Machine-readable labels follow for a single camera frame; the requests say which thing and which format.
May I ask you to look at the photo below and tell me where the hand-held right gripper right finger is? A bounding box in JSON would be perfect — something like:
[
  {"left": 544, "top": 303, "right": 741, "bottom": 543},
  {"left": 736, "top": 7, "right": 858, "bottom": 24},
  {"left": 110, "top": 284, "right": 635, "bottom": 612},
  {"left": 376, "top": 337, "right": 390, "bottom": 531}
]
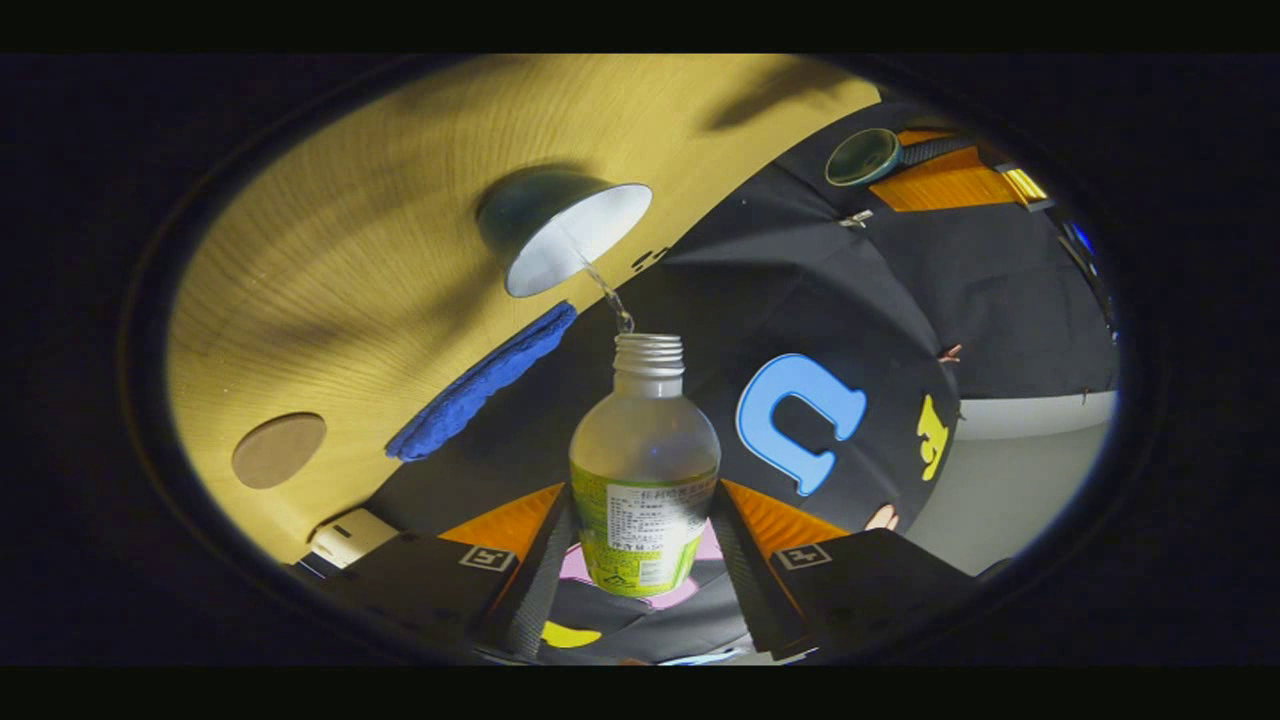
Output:
[{"left": 708, "top": 478, "right": 986, "bottom": 661}]

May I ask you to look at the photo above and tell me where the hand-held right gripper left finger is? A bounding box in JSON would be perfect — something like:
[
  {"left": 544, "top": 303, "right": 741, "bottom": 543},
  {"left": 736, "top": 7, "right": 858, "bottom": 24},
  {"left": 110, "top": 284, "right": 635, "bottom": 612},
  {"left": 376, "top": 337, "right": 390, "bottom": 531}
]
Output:
[{"left": 300, "top": 483, "right": 576, "bottom": 661}]

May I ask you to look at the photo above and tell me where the teal teacup lid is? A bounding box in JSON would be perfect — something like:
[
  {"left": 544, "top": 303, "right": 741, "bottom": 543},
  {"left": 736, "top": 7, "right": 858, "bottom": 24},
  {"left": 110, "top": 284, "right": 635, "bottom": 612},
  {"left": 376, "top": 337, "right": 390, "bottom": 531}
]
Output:
[{"left": 825, "top": 128, "right": 904, "bottom": 188}]

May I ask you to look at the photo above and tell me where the silver green water bottle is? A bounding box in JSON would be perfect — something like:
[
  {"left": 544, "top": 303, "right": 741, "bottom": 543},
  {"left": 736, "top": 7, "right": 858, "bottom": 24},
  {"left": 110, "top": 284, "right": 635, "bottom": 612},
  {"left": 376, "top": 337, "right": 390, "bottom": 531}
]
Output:
[{"left": 570, "top": 333, "right": 721, "bottom": 599}]

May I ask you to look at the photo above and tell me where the round brown coaster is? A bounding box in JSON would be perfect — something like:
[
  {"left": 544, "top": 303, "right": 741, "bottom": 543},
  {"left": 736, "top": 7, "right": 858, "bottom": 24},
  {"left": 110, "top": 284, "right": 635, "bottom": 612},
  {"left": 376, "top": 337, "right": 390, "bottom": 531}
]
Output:
[{"left": 232, "top": 412, "right": 327, "bottom": 490}]

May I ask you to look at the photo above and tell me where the teal teacup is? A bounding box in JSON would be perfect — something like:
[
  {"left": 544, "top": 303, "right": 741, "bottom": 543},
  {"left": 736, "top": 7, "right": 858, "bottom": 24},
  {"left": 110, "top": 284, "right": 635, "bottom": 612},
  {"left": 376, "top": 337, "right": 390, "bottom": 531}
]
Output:
[{"left": 477, "top": 168, "right": 653, "bottom": 299}]

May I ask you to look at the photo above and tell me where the black backdrop cloth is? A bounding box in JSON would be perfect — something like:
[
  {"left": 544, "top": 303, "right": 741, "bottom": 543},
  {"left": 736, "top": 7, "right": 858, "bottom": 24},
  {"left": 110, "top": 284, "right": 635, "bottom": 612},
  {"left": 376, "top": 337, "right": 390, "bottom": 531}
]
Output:
[{"left": 365, "top": 95, "right": 1121, "bottom": 666}]

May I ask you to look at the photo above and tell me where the white toaster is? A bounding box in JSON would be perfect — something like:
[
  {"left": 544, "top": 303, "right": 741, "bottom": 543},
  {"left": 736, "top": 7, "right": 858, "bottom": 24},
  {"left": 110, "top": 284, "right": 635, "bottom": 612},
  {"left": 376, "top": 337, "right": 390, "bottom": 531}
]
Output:
[{"left": 308, "top": 508, "right": 401, "bottom": 571}]

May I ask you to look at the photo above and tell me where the blue cloth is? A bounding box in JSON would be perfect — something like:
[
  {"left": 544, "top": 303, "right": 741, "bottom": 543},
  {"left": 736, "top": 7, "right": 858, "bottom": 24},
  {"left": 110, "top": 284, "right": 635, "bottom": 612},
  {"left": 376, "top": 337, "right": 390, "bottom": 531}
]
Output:
[{"left": 386, "top": 302, "right": 579, "bottom": 462}]

